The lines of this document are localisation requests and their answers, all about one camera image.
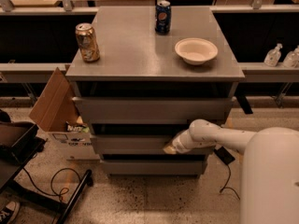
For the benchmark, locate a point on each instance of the grey top drawer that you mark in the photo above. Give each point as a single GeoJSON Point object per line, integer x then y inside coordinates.
{"type": "Point", "coordinates": [151, 110]}

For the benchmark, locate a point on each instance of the grey drawer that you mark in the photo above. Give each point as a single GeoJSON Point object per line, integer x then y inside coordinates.
{"type": "Point", "coordinates": [154, 167]}
{"type": "Point", "coordinates": [151, 110]}
{"type": "Point", "coordinates": [130, 144]}

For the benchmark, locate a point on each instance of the grey drawer cabinet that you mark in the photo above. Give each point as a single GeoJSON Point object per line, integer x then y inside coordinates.
{"type": "Point", "coordinates": [135, 62]}

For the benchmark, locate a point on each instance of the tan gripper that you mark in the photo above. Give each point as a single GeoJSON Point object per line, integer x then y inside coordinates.
{"type": "Point", "coordinates": [179, 143]}

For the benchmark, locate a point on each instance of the grey bottom drawer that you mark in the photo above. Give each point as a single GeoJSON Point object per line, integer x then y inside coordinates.
{"type": "Point", "coordinates": [154, 167]}

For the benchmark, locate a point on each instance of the blue pepsi can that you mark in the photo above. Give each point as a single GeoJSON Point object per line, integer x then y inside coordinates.
{"type": "Point", "coordinates": [163, 17]}

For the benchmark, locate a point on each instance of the clear sanitizer bottle left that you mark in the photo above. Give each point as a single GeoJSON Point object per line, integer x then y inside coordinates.
{"type": "Point", "coordinates": [273, 56]}

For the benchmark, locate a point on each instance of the open cardboard box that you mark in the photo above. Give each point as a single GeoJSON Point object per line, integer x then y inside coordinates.
{"type": "Point", "coordinates": [54, 109]}

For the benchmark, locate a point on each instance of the white paper bowl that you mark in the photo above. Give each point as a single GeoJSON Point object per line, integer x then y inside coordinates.
{"type": "Point", "coordinates": [196, 51]}

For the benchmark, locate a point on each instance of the black cart frame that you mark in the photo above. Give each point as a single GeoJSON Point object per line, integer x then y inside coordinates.
{"type": "Point", "coordinates": [18, 145]}

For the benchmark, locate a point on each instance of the clear sanitizer bottle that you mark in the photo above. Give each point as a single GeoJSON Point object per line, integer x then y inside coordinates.
{"type": "Point", "coordinates": [273, 56]}
{"type": "Point", "coordinates": [291, 59]}

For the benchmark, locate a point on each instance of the clear sanitizer bottle right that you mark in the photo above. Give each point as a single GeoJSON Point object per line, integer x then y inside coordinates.
{"type": "Point", "coordinates": [291, 59]}

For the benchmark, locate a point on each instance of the black power adapter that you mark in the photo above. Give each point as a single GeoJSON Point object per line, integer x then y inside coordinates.
{"type": "Point", "coordinates": [223, 154]}

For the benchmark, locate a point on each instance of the gold crumpled soda can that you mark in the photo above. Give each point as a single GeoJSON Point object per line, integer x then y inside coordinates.
{"type": "Point", "coordinates": [86, 38]}

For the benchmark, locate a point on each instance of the snack bag in box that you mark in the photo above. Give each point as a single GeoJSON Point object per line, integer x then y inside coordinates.
{"type": "Point", "coordinates": [78, 128]}

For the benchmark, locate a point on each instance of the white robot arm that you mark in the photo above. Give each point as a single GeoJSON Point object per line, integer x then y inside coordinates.
{"type": "Point", "coordinates": [270, 171]}

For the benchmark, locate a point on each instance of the black white sneaker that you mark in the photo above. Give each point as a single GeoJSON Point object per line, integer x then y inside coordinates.
{"type": "Point", "coordinates": [9, 212]}

